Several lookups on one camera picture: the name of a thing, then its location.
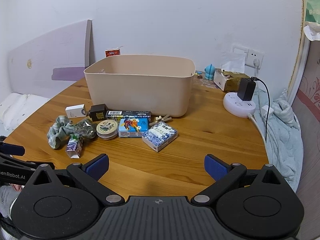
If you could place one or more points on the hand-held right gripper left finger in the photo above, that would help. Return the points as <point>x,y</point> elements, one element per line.
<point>98,167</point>

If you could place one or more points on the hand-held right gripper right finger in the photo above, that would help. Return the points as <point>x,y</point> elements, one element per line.
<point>214,167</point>

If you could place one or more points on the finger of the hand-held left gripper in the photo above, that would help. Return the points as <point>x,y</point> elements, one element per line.
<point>13,149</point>

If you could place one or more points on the person's left forearm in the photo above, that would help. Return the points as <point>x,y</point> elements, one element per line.
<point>7,200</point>

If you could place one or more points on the purple small carton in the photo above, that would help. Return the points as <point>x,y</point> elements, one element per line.
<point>74,147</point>

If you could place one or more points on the round metal tin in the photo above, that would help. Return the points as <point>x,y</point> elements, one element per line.
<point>107,128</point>

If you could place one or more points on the white pillow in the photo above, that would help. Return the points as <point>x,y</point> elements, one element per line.
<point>20,110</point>

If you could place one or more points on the shiny green foil packet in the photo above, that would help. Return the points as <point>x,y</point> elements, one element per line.
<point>85,128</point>

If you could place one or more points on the blue colourful box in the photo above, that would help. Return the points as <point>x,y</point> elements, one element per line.
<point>132,128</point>

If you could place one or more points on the dark box with gold print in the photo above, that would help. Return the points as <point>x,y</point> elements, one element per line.
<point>98,112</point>

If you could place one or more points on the small white box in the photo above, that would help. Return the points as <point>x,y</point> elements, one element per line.
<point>75,111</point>

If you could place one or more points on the long dark box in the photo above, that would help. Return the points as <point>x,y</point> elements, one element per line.
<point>130,114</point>

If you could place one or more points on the blue white patterned tissue pack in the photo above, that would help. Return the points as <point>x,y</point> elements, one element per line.
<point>160,136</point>

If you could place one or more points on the round white power strip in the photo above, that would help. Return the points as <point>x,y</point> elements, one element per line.
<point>237,106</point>

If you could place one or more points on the wooden clothespin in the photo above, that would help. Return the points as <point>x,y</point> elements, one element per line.
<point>155,124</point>
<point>163,118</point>

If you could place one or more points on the light blue blanket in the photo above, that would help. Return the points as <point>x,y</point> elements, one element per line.
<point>285,140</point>

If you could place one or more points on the small white charger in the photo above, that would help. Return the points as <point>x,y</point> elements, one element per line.
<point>268,111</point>

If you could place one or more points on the black power adapter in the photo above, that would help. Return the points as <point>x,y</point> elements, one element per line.
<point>246,89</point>

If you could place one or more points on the beige plastic storage bin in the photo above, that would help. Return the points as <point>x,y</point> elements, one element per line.
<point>137,90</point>

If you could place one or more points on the gold and white tissue box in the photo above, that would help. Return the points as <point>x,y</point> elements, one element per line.
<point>232,82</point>

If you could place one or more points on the small toy pieces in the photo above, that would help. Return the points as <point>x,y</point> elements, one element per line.
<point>199,74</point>

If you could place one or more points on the blue toy figurine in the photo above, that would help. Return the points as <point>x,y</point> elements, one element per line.
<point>210,72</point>

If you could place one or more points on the pale purple headboard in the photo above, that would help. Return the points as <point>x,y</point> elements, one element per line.
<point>50,55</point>

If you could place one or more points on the white tissue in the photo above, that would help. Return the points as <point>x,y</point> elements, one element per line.
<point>233,62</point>

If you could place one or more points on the small red box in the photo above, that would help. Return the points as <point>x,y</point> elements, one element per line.
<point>113,53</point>

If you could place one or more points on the floral patterned board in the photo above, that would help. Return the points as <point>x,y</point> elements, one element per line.
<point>310,90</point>

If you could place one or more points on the green tissue pack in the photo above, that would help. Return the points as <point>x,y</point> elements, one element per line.
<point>312,5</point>

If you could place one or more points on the white wall plug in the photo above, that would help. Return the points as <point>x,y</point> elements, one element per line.
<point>256,63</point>

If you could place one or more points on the white wall switch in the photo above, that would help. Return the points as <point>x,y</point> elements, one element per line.
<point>239,52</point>

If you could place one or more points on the white wall socket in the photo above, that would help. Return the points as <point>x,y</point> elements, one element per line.
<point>255,55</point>

